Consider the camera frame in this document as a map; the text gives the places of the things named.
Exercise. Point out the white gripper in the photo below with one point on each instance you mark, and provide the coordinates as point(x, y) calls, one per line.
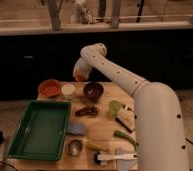
point(82, 68)

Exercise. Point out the red apple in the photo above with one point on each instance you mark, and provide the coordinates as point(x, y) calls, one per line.
point(80, 78)

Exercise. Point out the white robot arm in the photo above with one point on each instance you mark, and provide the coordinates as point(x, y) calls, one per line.
point(158, 118)

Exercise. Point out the white paper cup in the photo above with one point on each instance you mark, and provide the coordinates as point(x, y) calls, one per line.
point(68, 90)

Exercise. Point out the green plastic cup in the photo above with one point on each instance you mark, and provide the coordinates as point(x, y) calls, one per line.
point(114, 107)

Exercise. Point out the small metal cup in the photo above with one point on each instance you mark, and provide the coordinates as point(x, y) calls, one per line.
point(74, 147)

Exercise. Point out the dark brown bowl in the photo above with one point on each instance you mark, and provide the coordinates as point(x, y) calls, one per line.
point(93, 91)

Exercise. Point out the orange bowl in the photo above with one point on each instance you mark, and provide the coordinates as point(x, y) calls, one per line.
point(49, 88)

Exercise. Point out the bunch of dark grapes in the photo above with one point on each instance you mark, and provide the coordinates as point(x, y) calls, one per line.
point(87, 111)

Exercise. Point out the blue sponge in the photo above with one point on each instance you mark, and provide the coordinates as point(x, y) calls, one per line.
point(76, 129)

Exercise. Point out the green cucumber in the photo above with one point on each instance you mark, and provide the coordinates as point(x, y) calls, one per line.
point(123, 135)

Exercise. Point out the green plastic tray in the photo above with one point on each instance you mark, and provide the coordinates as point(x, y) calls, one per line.
point(41, 132)

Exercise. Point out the white cloth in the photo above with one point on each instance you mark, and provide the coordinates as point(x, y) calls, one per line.
point(124, 165)

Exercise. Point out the black handled knife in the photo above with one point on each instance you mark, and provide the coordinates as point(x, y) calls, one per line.
point(125, 117)

